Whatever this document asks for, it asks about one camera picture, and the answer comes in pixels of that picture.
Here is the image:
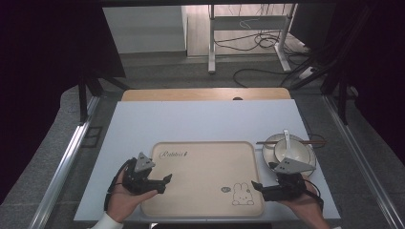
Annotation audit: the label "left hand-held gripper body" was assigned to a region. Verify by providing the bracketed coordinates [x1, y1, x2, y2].
[121, 152, 166, 196]

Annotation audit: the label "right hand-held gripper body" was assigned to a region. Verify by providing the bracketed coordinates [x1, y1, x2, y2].
[267, 156, 316, 202]

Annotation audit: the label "person's left hand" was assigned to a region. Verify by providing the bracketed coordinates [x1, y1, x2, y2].
[106, 174, 160, 224]

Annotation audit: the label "person's right hand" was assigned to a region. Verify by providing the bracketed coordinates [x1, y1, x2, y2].
[279, 180, 332, 229]

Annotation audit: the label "white bowl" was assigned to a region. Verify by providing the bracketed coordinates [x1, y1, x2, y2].
[273, 138, 312, 164]

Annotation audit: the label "white plate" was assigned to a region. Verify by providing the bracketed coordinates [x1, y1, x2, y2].
[261, 133, 318, 179]

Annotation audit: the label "beige tray with rabbit print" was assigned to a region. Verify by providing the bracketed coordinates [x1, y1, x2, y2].
[140, 140, 266, 219]

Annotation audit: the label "white ceramic spoon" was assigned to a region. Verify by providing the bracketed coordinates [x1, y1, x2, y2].
[282, 129, 293, 160]

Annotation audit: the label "brown wooden chopsticks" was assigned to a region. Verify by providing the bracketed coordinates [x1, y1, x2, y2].
[255, 139, 327, 146]

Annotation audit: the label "white shirt sleeve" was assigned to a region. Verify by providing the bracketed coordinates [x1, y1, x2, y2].
[89, 211, 124, 229]

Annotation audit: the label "wooden table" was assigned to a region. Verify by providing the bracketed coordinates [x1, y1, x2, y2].
[121, 87, 292, 102]

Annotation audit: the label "black metal stand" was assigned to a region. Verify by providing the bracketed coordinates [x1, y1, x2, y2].
[320, 68, 352, 126]
[77, 71, 130, 125]

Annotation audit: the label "white power strip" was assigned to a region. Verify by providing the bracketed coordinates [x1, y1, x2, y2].
[298, 66, 317, 81]

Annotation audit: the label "white cabinet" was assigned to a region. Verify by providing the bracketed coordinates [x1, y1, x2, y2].
[102, 5, 188, 54]

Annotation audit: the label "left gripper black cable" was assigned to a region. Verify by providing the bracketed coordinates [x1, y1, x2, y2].
[103, 157, 135, 212]

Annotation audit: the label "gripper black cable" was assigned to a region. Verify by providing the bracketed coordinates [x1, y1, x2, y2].
[302, 178, 325, 211]
[103, 157, 135, 212]

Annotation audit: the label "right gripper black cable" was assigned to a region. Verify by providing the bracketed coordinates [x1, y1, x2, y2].
[302, 178, 325, 211]

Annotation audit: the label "aluminium rail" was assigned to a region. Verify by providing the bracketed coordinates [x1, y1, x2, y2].
[28, 94, 101, 229]
[322, 94, 405, 229]

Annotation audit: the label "black floor cables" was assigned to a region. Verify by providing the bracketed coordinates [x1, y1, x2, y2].
[213, 30, 307, 89]

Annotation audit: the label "white metal desk frame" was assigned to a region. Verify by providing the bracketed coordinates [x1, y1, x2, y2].
[207, 3, 299, 75]

